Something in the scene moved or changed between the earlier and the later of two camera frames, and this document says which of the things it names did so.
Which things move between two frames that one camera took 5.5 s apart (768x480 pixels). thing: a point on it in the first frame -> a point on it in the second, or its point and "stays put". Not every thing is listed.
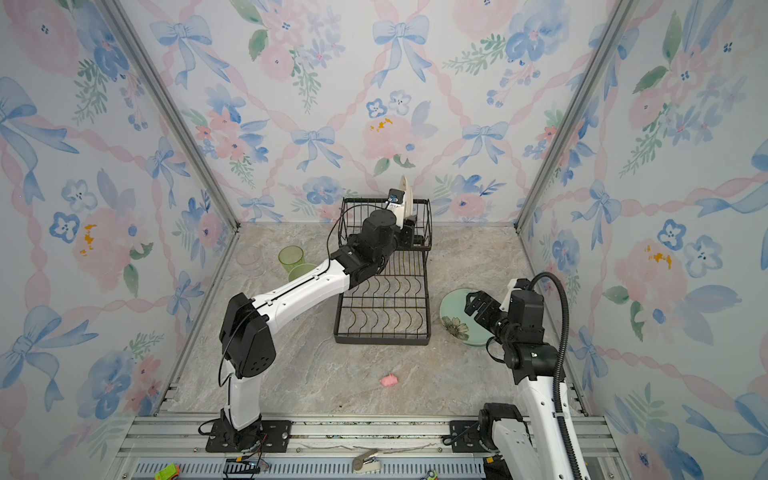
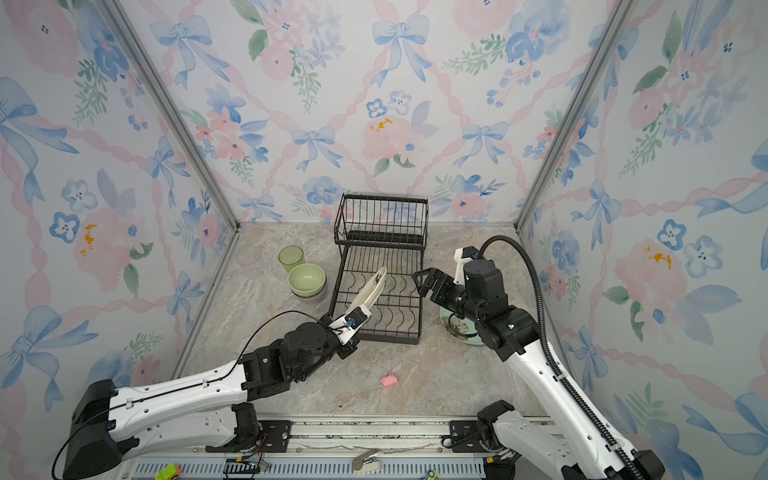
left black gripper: [408, 233] -> [349, 348]
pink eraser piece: [390, 380] stays put
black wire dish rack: [392, 305] stays put
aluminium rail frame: [174, 447] stays put
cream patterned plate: [409, 198] -> [370, 291]
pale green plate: [460, 324] stays put
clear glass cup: [249, 257] stays put
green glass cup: [290, 257] stays put
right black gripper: [492, 308] -> [435, 276]
